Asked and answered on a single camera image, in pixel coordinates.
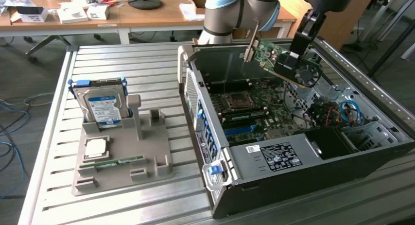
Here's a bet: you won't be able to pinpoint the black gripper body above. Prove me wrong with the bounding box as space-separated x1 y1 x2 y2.
300 0 359 13

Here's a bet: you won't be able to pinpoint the green graphics card black fan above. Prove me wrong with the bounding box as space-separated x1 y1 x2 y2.
242 17 324 89

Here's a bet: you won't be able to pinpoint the wooden cabinet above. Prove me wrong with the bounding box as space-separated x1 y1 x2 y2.
279 0 379 51

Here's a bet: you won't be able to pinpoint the silver perforated drive cage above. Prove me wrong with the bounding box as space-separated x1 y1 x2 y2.
282 48 336 119

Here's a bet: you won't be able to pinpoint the green motherboard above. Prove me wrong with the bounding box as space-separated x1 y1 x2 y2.
207 79 311 147

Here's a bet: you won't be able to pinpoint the metal CPU socket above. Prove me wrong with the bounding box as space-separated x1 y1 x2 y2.
226 91 252 108

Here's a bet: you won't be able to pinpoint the white paper stack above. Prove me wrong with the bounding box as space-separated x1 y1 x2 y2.
179 2 206 22

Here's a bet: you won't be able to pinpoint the long black expansion slot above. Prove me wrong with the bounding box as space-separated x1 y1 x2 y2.
223 120 256 128

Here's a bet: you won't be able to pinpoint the grey chipset heatsink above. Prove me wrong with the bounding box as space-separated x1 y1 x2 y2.
266 129 286 140

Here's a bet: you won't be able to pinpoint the wooden top office desk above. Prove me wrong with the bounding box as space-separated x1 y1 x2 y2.
0 0 122 38
119 0 298 45

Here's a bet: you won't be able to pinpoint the blue expansion slot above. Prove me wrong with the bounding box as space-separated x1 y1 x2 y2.
226 126 259 136

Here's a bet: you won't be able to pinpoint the silver disk bay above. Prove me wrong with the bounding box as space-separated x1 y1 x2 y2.
340 121 402 154

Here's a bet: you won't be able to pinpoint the black round lamp base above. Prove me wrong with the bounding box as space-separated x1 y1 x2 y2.
127 0 162 11

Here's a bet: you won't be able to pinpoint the grey power supply unit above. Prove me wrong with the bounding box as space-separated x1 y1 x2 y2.
223 134 323 184

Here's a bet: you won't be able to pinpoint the blue case latch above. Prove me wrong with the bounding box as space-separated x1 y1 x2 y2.
207 162 226 176

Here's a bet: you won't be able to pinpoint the black open PC case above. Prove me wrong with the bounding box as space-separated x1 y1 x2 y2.
178 36 415 220

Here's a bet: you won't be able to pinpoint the small white box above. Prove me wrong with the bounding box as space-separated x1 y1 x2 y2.
87 5 111 20

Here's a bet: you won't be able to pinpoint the hard disk blue caddy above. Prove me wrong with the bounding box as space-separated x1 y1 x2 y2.
67 76 130 127

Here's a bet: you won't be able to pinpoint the white box round insert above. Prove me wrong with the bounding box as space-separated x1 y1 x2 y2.
58 6 90 24

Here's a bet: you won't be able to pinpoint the grey parts rack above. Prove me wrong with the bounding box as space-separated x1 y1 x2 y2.
71 94 176 196

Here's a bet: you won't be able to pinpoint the grey desk leg with casters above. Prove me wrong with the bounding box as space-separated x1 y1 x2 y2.
24 35 72 63

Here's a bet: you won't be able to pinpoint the silver CPU chip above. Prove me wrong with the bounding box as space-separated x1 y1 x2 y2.
84 138 108 159

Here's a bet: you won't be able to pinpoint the white box black top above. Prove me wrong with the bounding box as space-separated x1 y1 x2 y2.
16 6 50 23

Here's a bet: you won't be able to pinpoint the blue disk wire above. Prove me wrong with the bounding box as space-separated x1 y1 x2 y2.
339 100 365 128

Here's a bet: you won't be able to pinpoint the black connectors coloured wires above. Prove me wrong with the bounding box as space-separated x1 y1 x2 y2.
306 101 343 128

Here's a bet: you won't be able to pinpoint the grey floor cable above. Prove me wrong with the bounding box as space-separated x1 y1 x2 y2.
0 92 55 106

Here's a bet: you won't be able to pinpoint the black floor cable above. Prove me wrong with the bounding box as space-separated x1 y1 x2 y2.
0 110 30 172

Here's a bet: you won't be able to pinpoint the blue floor cable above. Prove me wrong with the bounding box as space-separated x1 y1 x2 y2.
0 102 30 200

